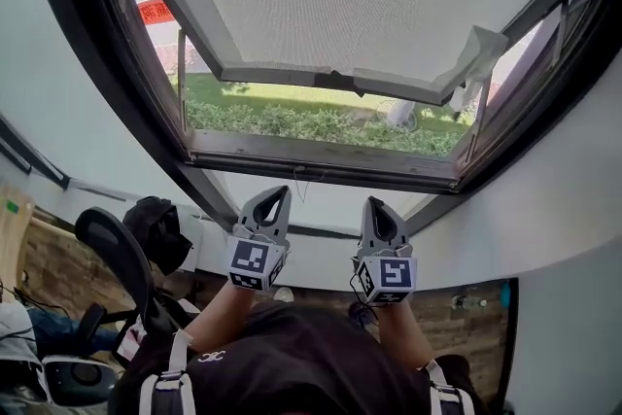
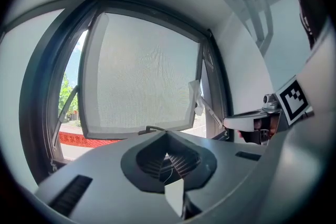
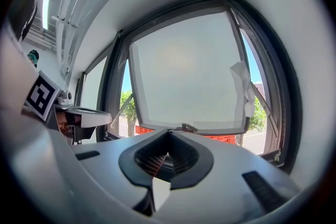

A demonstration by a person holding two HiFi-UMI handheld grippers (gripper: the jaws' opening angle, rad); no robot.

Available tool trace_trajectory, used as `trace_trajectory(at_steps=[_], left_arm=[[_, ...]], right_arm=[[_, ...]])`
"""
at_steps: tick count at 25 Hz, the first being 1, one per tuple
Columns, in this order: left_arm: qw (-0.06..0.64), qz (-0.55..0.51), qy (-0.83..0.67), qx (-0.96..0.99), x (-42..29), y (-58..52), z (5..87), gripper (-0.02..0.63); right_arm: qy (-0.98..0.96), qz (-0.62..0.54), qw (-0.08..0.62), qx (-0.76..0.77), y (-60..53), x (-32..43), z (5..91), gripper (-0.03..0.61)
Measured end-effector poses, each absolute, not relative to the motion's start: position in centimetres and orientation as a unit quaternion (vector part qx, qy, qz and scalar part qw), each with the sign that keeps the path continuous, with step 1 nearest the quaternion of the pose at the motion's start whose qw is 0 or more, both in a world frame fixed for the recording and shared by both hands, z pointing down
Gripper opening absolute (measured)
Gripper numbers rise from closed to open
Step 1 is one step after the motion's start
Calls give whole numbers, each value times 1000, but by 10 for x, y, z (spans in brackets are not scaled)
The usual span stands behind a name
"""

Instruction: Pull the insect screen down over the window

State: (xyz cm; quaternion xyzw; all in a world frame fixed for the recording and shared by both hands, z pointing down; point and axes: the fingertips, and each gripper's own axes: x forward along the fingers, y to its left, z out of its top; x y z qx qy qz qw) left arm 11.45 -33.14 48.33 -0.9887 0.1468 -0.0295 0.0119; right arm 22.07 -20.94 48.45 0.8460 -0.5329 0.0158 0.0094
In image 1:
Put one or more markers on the white shoe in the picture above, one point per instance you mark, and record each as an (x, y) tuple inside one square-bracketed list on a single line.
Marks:
[(283, 295)]

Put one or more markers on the clear water bottle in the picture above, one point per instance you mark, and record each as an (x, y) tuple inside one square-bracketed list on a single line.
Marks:
[(469, 302)]

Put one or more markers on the white roller window blind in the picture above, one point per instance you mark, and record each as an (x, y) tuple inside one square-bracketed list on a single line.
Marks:
[(282, 75)]

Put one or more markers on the metal window stay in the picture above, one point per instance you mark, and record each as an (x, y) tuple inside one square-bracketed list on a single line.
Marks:
[(182, 82), (482, 112)]

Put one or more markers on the dark purple round object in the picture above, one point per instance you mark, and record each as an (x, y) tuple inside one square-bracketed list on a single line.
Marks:
[(357, 318)]

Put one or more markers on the red banner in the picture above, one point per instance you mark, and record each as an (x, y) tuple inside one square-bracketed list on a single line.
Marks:
[(155, 13)]

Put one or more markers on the green hedge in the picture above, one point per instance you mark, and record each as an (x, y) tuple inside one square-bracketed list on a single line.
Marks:
[(301, 124)]

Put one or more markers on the black office chair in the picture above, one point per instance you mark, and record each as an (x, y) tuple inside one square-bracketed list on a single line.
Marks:
[(121, 252)]

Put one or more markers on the pale board with green sticker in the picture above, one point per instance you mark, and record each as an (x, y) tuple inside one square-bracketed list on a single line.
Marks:
[(14, 238)]

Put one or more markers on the white and black device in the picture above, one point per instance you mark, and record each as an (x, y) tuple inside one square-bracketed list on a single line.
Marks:
[(78, 376)]

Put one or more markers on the person's right forearm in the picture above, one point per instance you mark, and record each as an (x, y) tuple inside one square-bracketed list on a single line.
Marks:
[(403, 335)]

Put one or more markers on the black window frame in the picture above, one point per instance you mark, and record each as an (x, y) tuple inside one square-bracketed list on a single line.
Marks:
[(97, 44)]

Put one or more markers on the person's left forearm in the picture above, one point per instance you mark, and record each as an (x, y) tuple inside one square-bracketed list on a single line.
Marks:
[(218, 316)]

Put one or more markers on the white-painted tree trunk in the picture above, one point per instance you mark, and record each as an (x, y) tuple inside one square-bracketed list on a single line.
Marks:
[(401, 112)]

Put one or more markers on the black roll-down screen window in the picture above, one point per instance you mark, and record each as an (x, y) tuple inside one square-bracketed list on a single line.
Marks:
[(340, 171)]

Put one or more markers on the torn white plastic film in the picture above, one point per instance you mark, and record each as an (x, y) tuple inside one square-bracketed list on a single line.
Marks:
[(478, 51)]

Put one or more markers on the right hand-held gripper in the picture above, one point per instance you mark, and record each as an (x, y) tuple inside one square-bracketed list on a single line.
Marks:
[(391, 274)]

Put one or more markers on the person's black t-shirt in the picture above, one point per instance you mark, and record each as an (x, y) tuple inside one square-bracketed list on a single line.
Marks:
[(301, 364)]

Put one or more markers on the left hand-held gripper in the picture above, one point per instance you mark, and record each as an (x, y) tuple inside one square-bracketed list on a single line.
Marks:
[(250, 260)]

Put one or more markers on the black flat panel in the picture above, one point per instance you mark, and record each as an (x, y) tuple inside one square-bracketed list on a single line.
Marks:
[(510, 345)]

